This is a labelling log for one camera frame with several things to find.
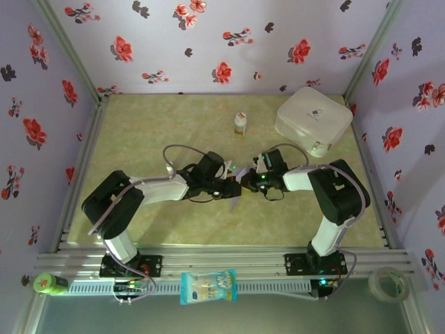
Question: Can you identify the lilac right arm cable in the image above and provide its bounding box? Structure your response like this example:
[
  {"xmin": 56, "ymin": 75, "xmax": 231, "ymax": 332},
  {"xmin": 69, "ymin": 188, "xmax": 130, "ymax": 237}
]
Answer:
[{"xmin": 274, "ymin": 143, "xmax": 371, "ymax": 302}]

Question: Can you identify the green can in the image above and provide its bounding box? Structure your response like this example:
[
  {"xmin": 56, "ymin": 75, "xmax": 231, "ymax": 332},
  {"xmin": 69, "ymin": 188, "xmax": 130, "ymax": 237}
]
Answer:
[{"xmin": 33, "ymin": 273, "xmax": 70, "ymax": 296}]

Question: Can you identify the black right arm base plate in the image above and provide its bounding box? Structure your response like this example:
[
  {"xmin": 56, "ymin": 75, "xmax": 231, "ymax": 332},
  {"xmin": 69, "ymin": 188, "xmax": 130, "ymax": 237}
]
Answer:
[{"xmin": 284, "ymin": 253, "xmax": 348, "ymax": 276}]

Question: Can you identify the white slotted cable duct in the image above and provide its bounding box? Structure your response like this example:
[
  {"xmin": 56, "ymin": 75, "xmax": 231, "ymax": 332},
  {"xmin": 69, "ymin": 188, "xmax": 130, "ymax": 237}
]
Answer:
[{"xmin": 67, "ymin": 280, "xmax": 312, "ymax": 296}]

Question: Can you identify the white pill bottle orange label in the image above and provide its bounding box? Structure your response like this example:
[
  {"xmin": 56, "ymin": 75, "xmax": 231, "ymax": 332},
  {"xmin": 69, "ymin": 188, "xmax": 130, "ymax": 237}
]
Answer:
[{"xmin": 234, "ymin": 111, "xmax": 248, "ymax": 137}]

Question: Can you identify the small circuit board with wires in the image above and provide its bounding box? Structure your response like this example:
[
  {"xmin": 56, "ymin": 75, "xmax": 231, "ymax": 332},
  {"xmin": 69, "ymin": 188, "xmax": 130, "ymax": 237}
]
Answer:
[
  {"xmin": 113, "ymin": 280, "xmax": 149, "ymax": 295},
  {"xmin": 311, "ymin": 277, "xmax": 340, "ymax": 300}
]

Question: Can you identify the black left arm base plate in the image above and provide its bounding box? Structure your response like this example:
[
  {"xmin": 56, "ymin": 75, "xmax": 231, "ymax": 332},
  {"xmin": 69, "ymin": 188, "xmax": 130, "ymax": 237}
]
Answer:
[{"xmin": 99, "ymin": 255, "xmax": 163, "ymax": 278}]

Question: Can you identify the clear tape roll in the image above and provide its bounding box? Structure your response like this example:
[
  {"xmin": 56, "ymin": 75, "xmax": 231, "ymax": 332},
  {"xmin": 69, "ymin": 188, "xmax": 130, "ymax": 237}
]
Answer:
[{"xmin": 368, "ymin": 267, "xmax": 410, "ymax": 303}]

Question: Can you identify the lilac left arm cable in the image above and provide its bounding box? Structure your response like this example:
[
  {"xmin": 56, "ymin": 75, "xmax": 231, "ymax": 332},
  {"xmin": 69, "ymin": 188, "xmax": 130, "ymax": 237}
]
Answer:
[{"xmin": 88, "ymin": 144, "xmax": 218, "ymax": 304}]

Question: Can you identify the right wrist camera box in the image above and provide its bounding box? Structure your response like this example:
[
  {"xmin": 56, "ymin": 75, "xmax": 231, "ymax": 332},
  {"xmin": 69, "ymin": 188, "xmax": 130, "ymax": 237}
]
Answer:
[{"xmin": 252, "ymin": 155, "xmax": 268, "ymax": 174}]

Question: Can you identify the lilac arm cable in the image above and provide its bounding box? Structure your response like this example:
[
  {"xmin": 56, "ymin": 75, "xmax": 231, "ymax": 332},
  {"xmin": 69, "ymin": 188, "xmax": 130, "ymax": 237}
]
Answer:
[
  {"xmin": 274, "ymin": 143, "xmax": 371, "ymax": 302},
  {"xmin": 88, "ymin": 144, "xmax": 218, "ymax": 304}
]

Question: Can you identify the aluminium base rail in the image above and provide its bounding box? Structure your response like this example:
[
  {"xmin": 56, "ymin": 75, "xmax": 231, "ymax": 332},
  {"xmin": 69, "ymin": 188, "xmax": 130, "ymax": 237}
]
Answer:
[{"xmin": 34, "ymin": 245, "xmax": 418, "ymax": 279}]

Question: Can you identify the aluminium frame post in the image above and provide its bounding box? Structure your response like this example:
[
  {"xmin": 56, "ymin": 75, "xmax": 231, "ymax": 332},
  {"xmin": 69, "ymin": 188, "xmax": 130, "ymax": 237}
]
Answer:
[
  {"xmin": 342, "ymin": 0, "xmax": 407, "ymax": 102},
  {"xmin": 33, "ymin": 0, "xmax": 105, "ymax": 105}
]

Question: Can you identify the aluminium side rail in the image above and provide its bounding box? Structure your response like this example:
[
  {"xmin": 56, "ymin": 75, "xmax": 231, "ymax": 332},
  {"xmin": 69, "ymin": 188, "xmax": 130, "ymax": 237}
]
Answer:
[
  {"xmin": 51, "ymin": 97, "xmax": 111, "ymax": 253},
  {"xmin": 343, "ymin": 97, "xmax": 399, "ymax": 250}
]

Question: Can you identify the white zip case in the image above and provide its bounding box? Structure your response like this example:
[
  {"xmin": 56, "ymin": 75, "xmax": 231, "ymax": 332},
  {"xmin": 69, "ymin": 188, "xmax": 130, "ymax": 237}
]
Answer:
[{"xmin": 274, "ymin": 86, "xmax": 354, "ymax": 158}]

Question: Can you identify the blue snack packet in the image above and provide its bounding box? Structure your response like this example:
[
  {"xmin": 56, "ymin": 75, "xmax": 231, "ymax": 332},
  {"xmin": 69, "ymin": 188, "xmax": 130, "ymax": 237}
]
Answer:
[{"xmin": 179, "ymin": 269, "xmax": 239, "ymax": 306}]

